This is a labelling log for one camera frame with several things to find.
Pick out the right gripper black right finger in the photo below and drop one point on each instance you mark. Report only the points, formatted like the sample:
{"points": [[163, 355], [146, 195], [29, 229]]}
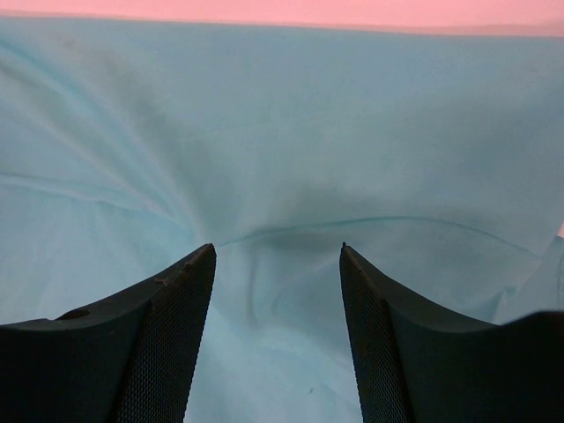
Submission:
{"points": [[417, 361]]}

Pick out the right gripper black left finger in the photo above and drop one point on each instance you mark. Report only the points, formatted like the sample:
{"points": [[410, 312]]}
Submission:
{"points": [[129, 357]]}

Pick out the teal t shirt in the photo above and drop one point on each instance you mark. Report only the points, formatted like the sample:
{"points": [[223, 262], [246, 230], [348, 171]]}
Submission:
{"points": [[126, 145]]}

